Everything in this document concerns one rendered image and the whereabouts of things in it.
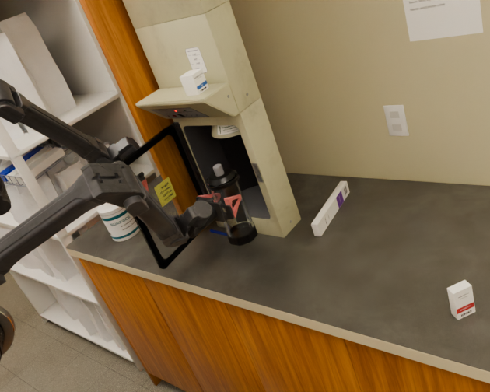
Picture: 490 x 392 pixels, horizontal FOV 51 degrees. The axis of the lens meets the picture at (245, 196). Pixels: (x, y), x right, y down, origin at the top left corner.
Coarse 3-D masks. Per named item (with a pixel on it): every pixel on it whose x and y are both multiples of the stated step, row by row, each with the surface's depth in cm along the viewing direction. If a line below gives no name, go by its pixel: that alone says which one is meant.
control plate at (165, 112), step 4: (176, 108) 155; (180, 108) 154; (184, 108) 153; (188, 108) 152; (156, 112) 165; (160, 112) 164; (164, 112) 163; (168, 112) 162; (172, 112) 161; (176, 112) 160; (180, 112) 159; (184, 112) 158; (188, 112) 157; (192, 112) 156; (196, 112) 155; (200, 112) 154; (172, 116) 166; (188, 116) 162; (192, 116) 161; (196, 116) 160; (200, 116) 159; (204, 116) 158; (208, 116) 157
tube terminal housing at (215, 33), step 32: (160, 32) 154; (192, 32) 146; (224, 32) 146; (160, 64) 163; (224, 64) 147; (256, 96) 158; (256, 128) 159; (256, 160) 161; (288, 192) 174; (256, 224) 180; (288, 224) 176
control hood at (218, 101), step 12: (216, 84) 151; (228, 84) 148; (156, 96) 162; (168, 96) 157; (180, 96) 152; (192, 96) 148; (204, 96) 144; (216, 96) 145; (228, 96) 149; (144, 108) 164; (156, 108) 160; (168, 108) 157; (192, 108) 152; (204, 108) 149; (216, 108) 146; (228, 108) 149
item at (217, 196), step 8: (208, 184) 157; (224, 184) 154; (232, 184) 155; (216, 192) 157; (224, 192) 156; (232, 192) 157; (240, 192) 160; (216, 200) 159; (224, 208) 159; (240, 208) 160; (240, 216) 161; (248, 216) 163; (224, 224) 164; (232, 224) 161; (240, 224) 162; (248, 224) 163; (232, 232) 163; (240, 232) 163; (248, 232) 164
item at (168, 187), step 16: (144, 144) 164; (160, 144) 170; (144, 160) 164; (160, 160) 170; (176, 160) 175; (144, 176) 164; (160, 176) 170; (176, 176) 176; (160, 192) 170; (176, 192) 176; (192, 192) 182; (176, 208) 176; (160, 240) 171
